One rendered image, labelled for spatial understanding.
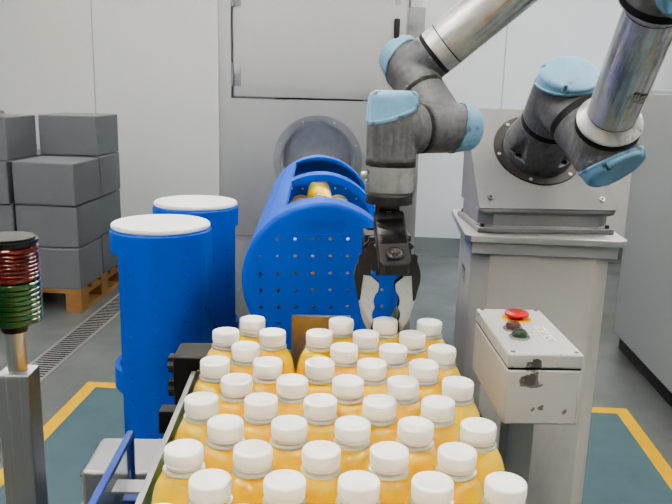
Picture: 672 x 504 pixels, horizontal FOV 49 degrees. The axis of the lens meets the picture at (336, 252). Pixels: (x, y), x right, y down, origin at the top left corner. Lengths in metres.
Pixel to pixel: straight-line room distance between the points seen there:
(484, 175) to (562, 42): 5.00
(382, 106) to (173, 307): 1.16
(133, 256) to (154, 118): 4.64
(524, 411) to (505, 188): 0.65
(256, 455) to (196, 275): 1.39
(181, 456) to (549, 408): 0.51
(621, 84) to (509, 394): 0.55
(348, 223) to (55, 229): 3.66
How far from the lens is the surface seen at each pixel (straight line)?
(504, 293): 1.56
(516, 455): 1.16
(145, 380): 2.17
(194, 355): 1.23
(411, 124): 1.10
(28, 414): 0.95
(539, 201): 1.57
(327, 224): 1.30
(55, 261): 4.89
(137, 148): 6.74
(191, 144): 6.60
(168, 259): 2.06
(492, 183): 1.57
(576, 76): 1.49
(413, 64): 1.21
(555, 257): 1.56
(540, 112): 1.51
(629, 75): 1.28
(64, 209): 4.79
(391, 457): 0.76
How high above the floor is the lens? 1.44
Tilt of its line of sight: 13 degrees down
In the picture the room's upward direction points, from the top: 2 degrees clockwise
